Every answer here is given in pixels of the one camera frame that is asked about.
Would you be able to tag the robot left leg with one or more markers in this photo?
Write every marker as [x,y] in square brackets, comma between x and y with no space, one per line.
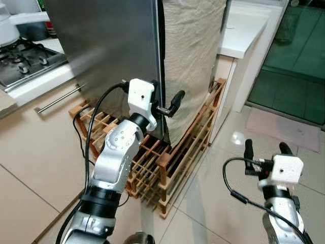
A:
[138,238]

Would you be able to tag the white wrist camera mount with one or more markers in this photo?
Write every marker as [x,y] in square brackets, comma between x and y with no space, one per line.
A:
[141,96]
[287,169]

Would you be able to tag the white side cabinet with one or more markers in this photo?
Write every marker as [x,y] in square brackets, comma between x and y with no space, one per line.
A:
[244,30]

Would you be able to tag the steel gas stove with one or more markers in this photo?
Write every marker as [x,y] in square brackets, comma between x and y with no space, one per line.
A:
[25,63]

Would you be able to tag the dark cooking pan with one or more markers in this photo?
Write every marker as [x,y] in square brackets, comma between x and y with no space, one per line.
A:
[34,30]

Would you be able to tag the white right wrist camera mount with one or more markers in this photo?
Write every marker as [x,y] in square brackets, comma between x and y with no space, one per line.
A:
[287,169]

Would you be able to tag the green tinted glass door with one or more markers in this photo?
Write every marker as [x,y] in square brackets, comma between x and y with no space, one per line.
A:
[294,61]

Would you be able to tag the white pot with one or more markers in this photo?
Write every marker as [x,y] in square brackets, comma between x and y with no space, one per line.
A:
[7,25]

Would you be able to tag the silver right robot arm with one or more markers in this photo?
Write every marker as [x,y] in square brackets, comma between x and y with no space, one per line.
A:
[282,218]

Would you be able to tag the pink floor mat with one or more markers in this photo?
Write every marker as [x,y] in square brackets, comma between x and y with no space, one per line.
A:
[284,129]

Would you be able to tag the beige kitchen cabinet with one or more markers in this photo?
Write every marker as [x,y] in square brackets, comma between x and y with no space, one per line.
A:
[35,147]

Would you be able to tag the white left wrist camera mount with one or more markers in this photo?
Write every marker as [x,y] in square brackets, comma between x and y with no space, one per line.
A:
[141,96]

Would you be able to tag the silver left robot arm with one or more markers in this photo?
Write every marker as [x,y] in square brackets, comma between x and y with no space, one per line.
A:
[117,152]

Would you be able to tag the silver mini fridge body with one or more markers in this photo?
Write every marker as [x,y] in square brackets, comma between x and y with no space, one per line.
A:
[101,51]

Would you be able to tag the wooden slatted rack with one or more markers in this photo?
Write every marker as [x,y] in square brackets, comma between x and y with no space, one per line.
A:
[172,168]

